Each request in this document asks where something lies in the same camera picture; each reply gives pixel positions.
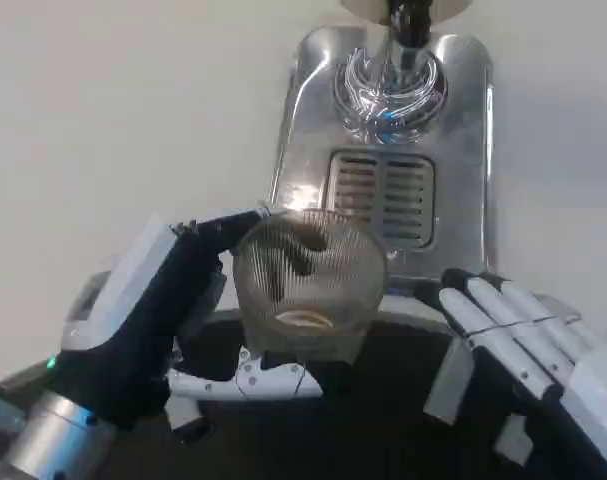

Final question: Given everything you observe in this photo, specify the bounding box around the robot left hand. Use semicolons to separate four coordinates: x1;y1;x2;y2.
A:
46;206;325;445

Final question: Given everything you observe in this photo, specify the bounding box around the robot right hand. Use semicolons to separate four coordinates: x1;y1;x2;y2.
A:
422;266;607;480

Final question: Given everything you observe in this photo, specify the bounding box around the clear ribbed glass cup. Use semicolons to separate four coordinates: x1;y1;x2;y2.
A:
231;207;389;367

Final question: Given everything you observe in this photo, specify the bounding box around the steel drip tray with grid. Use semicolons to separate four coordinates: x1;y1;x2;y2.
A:
266;23;497;297

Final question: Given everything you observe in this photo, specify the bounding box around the black robot torso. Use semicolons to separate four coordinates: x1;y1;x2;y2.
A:
166;294;584;480

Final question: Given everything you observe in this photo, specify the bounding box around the black dispenser tap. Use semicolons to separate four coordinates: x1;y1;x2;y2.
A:
385;0;435;52

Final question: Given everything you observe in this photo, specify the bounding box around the drink dispenser body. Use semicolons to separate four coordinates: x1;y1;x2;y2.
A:
339;0;477;27

